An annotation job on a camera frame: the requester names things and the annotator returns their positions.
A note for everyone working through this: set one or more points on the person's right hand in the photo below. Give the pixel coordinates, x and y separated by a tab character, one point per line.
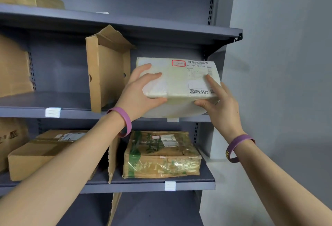
225	114

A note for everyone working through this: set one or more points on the person's left hand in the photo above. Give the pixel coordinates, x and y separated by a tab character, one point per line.
135	98

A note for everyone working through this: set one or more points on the white plastic parcel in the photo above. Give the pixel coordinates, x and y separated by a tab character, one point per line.
179	83

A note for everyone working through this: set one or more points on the green tree printed parcel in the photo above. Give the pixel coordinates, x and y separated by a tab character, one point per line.
160	161

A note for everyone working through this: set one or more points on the grey metal shelving unit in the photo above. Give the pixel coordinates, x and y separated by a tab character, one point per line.
155	5

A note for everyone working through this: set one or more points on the plain brown cardboard parcel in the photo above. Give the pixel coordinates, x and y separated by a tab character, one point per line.
26	161

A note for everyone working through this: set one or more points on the person's left forearm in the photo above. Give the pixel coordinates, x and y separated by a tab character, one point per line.
64	176

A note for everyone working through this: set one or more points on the person's right forearm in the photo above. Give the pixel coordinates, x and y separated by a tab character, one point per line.
280	189

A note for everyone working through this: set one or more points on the purple wristband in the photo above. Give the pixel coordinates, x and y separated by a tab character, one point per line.
237	142
125	119

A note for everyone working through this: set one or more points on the dark grey shelving unit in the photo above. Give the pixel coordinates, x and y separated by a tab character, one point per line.
53	112

